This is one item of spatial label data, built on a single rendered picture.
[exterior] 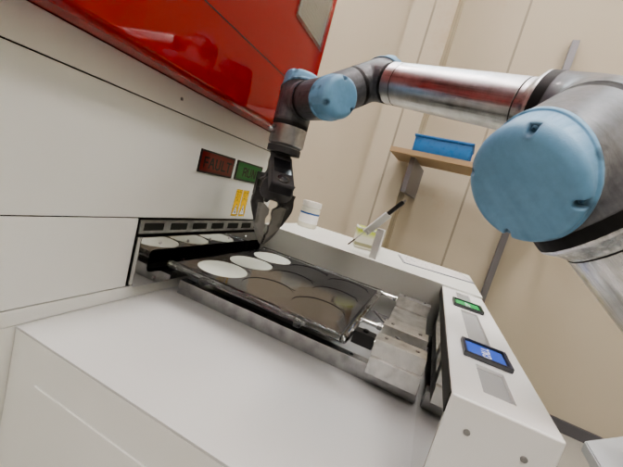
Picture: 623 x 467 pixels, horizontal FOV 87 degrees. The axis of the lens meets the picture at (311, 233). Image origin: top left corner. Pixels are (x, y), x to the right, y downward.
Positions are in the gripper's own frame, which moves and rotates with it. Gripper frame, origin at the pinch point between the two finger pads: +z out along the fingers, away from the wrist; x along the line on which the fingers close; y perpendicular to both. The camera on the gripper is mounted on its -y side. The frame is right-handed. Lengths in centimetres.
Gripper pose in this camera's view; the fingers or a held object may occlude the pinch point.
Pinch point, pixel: (262, 239)
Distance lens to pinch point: 71.4
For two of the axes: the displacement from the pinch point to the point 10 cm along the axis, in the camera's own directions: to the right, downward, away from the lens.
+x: -9.1, -2.0, -3.6
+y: -3.2, -2.2, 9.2
